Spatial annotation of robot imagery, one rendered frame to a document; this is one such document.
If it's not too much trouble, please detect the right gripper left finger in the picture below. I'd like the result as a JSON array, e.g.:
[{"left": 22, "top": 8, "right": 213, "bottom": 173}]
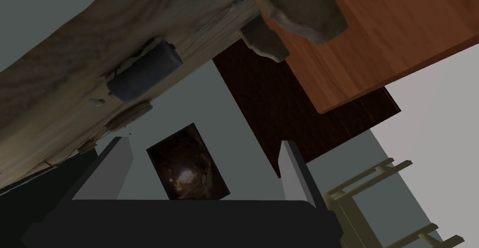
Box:
[{"left": 59, "top": 136, "right": 134, "bottom": 201}]

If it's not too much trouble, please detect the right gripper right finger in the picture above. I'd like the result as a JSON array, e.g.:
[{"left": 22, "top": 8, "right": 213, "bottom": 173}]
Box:
[{"left": 277, "top": 140, "right": 327, "bottom": 209}]

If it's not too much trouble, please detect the yellow wooden chair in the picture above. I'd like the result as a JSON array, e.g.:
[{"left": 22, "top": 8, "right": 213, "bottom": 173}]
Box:
[{"left": 321, "top": 157, "right": 466, "bottom": 248}]

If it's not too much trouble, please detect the flat tan wooden piece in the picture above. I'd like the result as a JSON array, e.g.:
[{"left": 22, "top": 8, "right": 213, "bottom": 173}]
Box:
[{"left": 104, "top": 101, "right": 154, "bottom": 131}]

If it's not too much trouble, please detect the dark brown door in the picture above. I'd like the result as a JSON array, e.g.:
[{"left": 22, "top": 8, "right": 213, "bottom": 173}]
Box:
[{"left": 211, "top": 38, "right": 402, "bottom": 179}]

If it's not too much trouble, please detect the dark grey cylindrical mug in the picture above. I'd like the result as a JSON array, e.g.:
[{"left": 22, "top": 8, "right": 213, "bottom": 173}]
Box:
[{"left": 106, "top": 40, "right": 184, "bottom": 104}]

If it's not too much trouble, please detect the small brown bread piece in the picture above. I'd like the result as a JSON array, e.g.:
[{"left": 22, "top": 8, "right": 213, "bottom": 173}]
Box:
[{"left": 239, "top": 15, "right": 291, "bottom": 64}]

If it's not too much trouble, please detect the brown wooden table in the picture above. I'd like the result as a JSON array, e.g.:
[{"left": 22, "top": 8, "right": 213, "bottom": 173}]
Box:
[{"left": 261, "top": 0, "right": 479, "bottom": 115}]

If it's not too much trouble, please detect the large brown bread piece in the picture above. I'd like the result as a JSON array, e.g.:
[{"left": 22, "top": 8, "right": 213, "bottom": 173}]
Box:
[{"left": 250, "top": 0, "right": 349, "bottom": 46}]

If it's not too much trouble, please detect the dark picture on wall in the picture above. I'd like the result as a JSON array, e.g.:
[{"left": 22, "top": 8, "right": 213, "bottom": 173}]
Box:
[{"left": 145, "top": 122, "right": 231, "bottom": 201}]

